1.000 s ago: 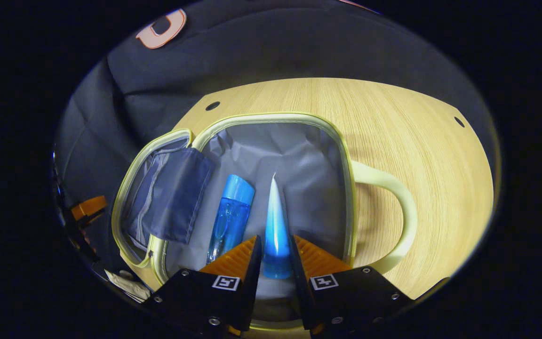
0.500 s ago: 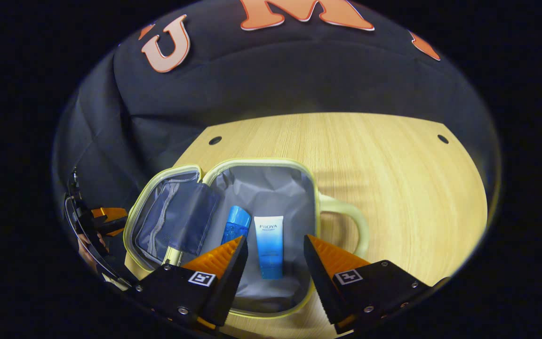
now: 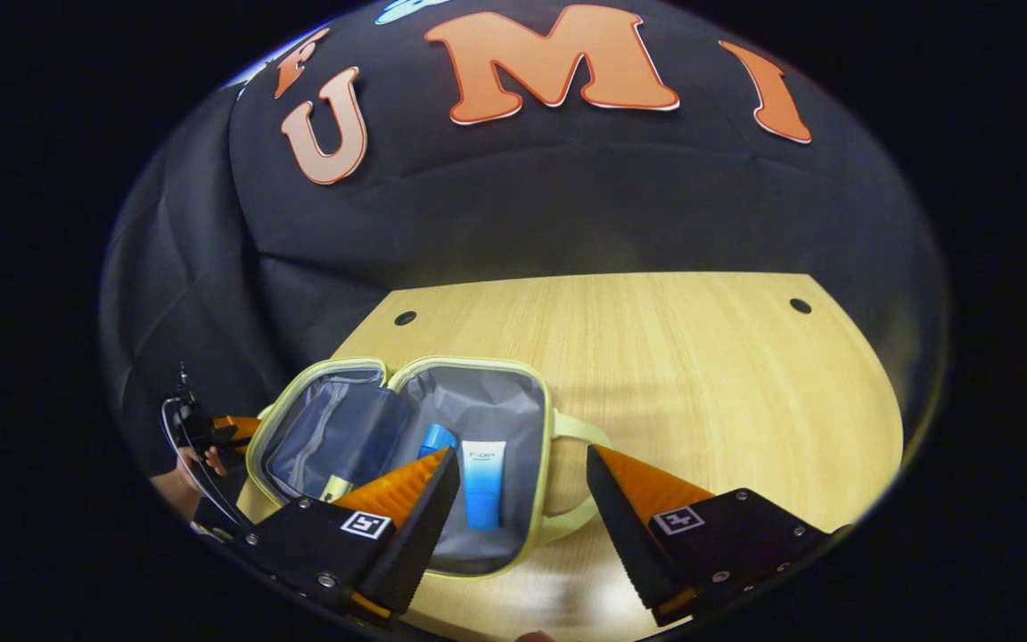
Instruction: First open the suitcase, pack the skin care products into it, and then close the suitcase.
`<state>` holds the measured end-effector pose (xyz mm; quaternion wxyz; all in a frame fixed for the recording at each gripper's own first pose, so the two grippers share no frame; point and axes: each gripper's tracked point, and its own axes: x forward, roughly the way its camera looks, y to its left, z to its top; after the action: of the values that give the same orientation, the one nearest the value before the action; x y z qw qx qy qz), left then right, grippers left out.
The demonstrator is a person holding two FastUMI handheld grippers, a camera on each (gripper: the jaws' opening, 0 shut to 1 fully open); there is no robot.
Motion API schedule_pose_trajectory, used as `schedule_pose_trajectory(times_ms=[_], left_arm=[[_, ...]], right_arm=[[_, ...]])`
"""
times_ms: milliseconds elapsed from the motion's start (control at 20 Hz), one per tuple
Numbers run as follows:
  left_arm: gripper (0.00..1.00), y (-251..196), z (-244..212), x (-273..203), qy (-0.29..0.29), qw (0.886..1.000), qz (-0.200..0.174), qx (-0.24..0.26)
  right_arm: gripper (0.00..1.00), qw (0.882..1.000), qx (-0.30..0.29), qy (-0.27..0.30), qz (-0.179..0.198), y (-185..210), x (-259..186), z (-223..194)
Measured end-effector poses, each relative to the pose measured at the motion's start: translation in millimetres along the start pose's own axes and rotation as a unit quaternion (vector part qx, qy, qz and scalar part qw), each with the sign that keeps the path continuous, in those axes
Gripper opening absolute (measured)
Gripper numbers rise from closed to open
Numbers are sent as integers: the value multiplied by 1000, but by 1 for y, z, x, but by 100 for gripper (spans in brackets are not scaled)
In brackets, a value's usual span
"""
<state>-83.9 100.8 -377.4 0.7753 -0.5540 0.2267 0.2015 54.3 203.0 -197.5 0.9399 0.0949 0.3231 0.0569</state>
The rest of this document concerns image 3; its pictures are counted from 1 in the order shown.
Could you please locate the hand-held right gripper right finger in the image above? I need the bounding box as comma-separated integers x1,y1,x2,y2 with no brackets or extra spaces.
587,444,835,627

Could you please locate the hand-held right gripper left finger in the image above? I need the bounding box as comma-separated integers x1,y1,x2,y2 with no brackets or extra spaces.
242,448,461,625

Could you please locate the white and blue cream tube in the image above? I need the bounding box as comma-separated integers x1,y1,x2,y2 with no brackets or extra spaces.
461,440,508,532

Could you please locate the blue skin care bottle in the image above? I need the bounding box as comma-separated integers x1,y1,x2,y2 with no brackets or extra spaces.
415,423,460,461

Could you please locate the cream yellow suitcase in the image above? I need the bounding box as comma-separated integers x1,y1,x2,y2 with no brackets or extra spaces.
246,357,612,579

